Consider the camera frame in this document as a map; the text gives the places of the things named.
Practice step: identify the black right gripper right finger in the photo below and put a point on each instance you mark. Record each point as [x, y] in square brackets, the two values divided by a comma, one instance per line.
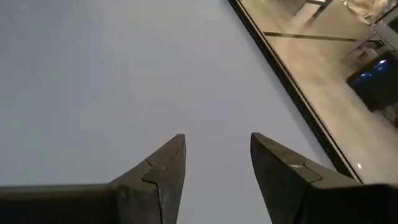
[298, 199]

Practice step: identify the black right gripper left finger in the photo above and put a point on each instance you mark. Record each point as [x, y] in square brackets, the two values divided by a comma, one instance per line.
[136, 199]

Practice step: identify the grey table mat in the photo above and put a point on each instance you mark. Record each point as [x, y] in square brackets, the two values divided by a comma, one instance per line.
[124, 77]

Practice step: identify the dark glossy box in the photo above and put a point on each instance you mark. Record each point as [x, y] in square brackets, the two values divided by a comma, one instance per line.
[376, 84]

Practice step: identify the grey metal stand base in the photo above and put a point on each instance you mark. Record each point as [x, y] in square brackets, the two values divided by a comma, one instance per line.
[360, 54]

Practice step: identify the black aluminium table frame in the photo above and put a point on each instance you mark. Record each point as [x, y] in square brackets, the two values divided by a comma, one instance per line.
[296, 93]

